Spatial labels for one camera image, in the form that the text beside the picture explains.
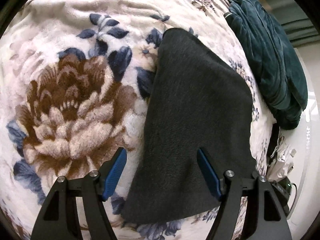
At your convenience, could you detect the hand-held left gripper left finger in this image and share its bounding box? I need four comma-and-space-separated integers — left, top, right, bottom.
30, 147, 127, 240

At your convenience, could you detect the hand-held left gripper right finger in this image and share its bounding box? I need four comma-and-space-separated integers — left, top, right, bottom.
196, 147, 293, 240

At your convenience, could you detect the dark striped sweater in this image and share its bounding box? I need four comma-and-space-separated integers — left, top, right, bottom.
121, 28, 257, 227

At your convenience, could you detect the white crumpled garment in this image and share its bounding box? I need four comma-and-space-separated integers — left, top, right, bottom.
276, 147, 299, 170

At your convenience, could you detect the dark garment with white stripes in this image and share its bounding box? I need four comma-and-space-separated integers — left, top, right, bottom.
266, 124, 282, 160

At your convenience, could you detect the white bed headboard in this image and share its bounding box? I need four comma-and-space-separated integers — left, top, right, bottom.
287, 45, 318, 220

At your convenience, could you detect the floral blanket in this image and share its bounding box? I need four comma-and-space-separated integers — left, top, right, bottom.
0, 0, 298, 240

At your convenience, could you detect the teal velvet quilt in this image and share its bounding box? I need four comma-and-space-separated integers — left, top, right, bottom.
223, 0, 308, 130

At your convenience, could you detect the grey-green curtain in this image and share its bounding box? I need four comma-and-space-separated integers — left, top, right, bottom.
235, 0, 315, 48

